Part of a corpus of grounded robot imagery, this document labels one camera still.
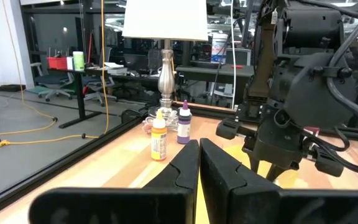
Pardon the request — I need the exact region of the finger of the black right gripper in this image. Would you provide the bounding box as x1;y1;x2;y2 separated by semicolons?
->
216;119;260;174
265;146;344;183

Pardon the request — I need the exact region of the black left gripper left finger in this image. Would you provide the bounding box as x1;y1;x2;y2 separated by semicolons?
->
29;139;201;224

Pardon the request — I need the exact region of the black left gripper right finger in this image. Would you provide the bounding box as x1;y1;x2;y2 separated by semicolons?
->
200;138;358;224

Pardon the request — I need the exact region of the yellow food coloring bottle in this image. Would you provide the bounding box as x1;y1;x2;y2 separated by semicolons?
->
150;108;168;162

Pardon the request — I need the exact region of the yellow plastic bin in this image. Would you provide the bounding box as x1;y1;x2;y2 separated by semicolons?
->
194;142;303;224

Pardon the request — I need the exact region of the black side desk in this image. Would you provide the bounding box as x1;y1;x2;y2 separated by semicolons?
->
175;63;255;105

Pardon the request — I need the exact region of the long white pole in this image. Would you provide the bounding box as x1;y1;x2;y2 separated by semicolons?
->
230;0;237;110

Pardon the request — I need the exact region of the grey computer monitor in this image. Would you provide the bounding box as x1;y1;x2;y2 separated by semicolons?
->
225;48;252;67

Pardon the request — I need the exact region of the white plastic bucket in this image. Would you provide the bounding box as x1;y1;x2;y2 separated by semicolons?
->
211;32;229;63

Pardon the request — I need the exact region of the black office desk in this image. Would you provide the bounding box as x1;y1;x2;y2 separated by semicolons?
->
47;63;161;129

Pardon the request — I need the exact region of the grey office chair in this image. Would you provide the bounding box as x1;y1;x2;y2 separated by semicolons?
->
29;61;75;103
83;46;118;107

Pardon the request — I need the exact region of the silver table lamp white shade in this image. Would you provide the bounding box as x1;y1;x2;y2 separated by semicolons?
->
122;0;209;125

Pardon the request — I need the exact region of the stack of papers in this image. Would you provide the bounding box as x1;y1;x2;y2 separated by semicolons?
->
103;62;129;75

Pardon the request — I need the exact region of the teal floor mat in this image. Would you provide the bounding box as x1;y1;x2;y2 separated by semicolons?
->
25;85;54;96

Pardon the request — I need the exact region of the green white canister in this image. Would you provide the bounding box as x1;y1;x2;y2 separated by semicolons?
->
72;50;86;72

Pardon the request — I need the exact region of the red storage bin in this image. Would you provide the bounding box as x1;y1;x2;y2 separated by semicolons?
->
47;56;68;70

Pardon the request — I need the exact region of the black floor mat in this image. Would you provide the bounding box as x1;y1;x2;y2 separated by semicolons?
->
0;83;27;93

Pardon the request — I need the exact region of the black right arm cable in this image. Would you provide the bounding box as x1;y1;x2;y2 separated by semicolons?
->
300;12;358;175

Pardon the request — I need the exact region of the coiled clear lamp cord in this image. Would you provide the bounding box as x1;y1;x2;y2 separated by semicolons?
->
142;109;180;135

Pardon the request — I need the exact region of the yellow extension cable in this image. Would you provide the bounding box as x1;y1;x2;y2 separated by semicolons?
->
0;0;111;149

